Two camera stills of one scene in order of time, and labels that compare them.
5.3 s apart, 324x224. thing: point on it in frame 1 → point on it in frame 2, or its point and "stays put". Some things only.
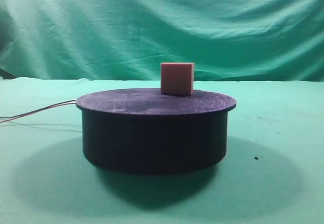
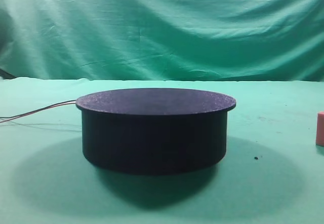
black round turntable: (143, 132) stays put
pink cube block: (177, 78) → (320, 129)
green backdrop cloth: (232, 30) stays put
